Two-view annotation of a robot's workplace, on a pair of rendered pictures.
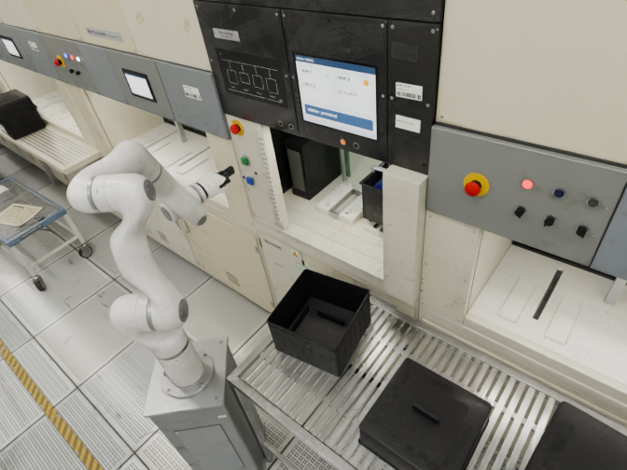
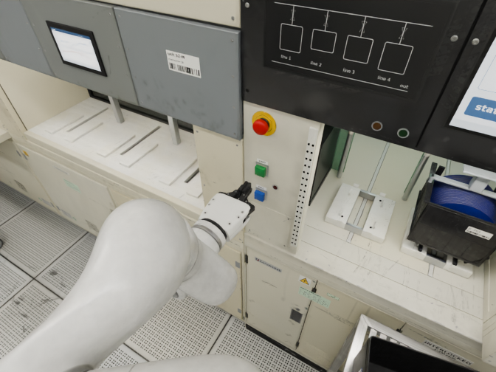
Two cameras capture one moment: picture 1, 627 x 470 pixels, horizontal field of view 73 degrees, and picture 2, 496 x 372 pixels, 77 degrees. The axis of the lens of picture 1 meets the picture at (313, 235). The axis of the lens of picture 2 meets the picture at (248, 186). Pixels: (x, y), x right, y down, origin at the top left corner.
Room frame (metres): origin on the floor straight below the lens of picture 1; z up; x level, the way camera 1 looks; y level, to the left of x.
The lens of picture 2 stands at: (0.94, 0.44, 1.78)
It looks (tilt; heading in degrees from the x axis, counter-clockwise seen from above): 44 degrees down; 345
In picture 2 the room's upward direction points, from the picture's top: straight up
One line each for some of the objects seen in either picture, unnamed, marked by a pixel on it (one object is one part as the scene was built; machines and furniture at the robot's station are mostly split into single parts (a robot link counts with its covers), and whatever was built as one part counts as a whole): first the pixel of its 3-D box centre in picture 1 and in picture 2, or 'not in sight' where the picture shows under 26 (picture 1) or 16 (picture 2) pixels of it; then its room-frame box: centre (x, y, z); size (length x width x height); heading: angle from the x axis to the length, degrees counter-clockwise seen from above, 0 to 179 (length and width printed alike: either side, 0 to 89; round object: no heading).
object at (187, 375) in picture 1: (179, 359); not in sight; (0.88, 0.53, 0.85); 0.19 x 0.19 x 0.18
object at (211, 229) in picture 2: (196, 193); (207, 235); (1.37, 0.42, 1.20); 0.09 x 0.03 x 0.08; 45
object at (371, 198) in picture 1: (397, 190); (460, 207); (1.38, -0.37, 1.06); 0.24 x 0.20 x 0.32; 45
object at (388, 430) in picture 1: (424, 421); not in sight; (0.55, -0.24, 0.83); 0.29 x 0.29 x 0.13; 46
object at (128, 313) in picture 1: (148, 324); not in sight; (0.88, 0.56, 1.07); 0.19 x 0.12 x 0.24; 82
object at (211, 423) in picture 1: (215, 421); not in sight; (0.88, 0.53, 0.38); 0.28 x 0.28 x 0.76; 0
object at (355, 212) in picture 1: (346, 202); (361, 209); (1.57, -0.18, 0.89); 0.22 x 0.21 x 0.04; 135
